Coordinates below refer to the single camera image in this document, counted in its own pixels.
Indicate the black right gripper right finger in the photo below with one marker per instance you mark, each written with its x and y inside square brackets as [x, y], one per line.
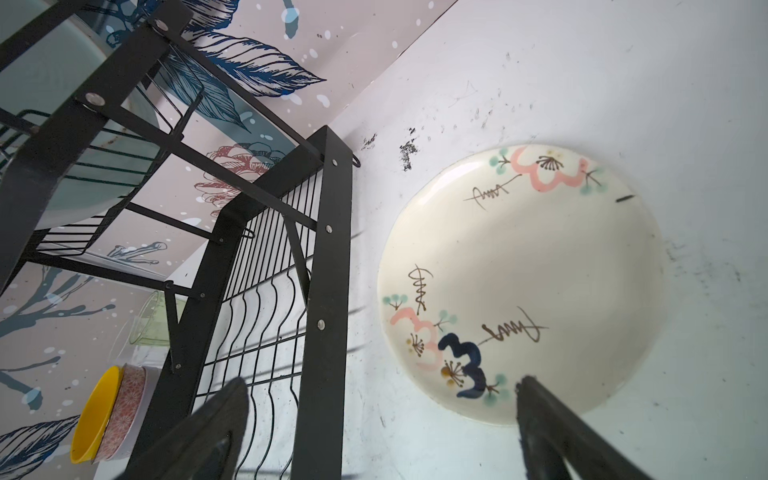
[555, 441]

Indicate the clear glass tumbler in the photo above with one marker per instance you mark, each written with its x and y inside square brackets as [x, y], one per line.
[124, 352]

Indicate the lilac ceramic bowl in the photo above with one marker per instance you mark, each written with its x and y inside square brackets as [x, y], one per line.
[152, 375]

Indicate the pale green plate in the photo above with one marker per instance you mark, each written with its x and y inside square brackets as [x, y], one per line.
[62, 158]

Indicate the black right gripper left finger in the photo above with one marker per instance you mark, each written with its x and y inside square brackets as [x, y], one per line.
[206, 445]

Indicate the yellow bowl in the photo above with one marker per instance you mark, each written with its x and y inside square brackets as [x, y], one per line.
[93, 421]

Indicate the green glass tumbler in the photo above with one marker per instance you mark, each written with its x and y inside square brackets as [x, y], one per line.
[150, 327]

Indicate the red patterned bowl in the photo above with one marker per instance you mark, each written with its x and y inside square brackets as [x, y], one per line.
[119, 436]

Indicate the cream white plate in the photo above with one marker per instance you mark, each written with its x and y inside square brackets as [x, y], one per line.
[528, 260]

